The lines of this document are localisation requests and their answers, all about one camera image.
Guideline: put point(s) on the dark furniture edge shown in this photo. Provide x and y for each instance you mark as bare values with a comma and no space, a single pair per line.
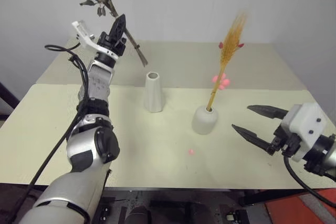
8,100

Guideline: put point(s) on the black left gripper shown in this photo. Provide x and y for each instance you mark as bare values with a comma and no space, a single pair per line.
111,46

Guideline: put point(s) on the red panel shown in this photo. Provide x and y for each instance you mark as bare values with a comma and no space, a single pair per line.
302,211

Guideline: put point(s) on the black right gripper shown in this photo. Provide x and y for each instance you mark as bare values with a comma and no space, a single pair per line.
278,142

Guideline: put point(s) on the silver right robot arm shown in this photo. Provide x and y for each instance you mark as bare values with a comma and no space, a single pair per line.
325,153

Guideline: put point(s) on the dark rounded shape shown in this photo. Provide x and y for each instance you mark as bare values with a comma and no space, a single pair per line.
140,214

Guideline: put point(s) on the tall white vase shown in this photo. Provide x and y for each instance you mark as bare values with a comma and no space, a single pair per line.
154,93

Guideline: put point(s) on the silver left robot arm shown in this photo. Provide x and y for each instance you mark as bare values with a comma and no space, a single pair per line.
89,134

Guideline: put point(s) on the black table frame bar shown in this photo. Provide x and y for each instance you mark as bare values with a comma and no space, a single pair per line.
267,197

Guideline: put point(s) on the short round white vase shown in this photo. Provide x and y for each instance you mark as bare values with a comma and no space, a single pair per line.
204,120

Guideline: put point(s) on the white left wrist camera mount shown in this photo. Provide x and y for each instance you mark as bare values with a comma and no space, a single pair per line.
83,33

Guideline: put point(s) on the loose pink ball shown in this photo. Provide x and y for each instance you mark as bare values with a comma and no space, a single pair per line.
191,151

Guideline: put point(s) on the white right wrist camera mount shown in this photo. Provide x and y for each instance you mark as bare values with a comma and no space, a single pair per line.
304,124

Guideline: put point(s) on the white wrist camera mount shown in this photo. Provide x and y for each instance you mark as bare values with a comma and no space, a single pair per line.
83,33
304,124

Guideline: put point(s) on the orange wheat bouquet pink balls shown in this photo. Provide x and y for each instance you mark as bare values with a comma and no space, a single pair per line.
230,43

